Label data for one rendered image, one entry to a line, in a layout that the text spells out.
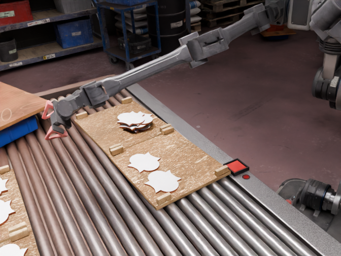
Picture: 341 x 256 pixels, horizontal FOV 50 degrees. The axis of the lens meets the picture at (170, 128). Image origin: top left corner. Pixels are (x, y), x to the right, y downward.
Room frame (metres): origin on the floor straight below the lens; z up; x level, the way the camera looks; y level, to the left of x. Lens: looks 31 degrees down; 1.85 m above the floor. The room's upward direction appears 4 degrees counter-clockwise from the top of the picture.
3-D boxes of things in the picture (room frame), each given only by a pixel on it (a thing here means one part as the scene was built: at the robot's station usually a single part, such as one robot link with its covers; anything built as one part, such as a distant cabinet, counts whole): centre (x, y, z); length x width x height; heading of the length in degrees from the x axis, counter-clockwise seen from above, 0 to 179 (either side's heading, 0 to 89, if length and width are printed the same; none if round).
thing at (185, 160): (1.26, 0.03, 0.93); 0.41 x 0.35 x 0.02; 31
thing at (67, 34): (5.71, 1.39, 0.32); 0.50 x 0.41 x 0.37; 116
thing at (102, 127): (1.61, 0.24, 0.93); 0.41 x 0.35 x 0.02; 32
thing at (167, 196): (1.02, 0.04, 0.95); 0.06 x 0.02 x 0.03; 121
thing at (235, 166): (1.21, -0.26, 0.92); 0.06 x 0.06 x 0.01; 27
